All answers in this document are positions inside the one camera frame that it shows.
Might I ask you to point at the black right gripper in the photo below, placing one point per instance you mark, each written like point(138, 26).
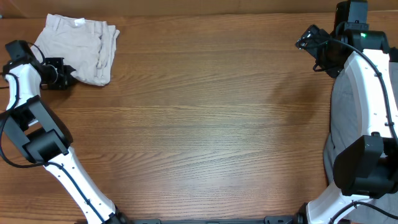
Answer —
point(334, 68)

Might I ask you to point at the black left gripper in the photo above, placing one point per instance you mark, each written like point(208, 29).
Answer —
point(67, 78)

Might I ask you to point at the beige shorts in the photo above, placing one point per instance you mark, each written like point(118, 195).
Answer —
point(87, 46)

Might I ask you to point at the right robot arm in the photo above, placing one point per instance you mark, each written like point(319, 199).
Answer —
point(367, 169)

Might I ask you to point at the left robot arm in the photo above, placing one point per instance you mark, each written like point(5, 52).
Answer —
point(39, 134)

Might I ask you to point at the black garment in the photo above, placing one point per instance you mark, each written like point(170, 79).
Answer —
point(393, 54)

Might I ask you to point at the grey shorts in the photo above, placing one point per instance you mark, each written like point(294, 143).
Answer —
point(343, 132)

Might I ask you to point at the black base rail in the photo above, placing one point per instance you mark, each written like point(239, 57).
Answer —
point(286, 219)

